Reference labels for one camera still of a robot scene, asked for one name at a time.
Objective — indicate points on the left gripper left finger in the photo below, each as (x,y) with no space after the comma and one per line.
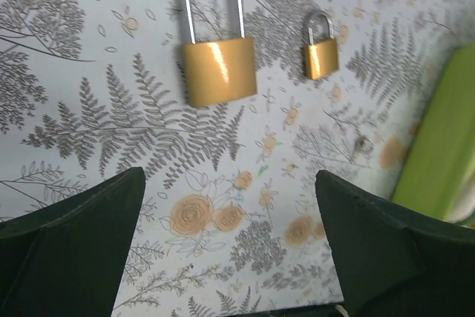
(67,259)

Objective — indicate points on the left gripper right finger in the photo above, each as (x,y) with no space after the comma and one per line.
(393,261)

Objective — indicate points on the small metal key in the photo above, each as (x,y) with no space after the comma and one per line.
(364,145)

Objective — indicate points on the large brass long-shackle padlock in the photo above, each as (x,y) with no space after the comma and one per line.
(220,71)

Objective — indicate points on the green plastic basket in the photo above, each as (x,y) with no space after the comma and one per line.
(437,179)

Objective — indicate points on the floral table cloth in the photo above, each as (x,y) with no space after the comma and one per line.
(230,222)

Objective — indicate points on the small brass padlock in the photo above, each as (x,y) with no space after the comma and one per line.
(321,58)

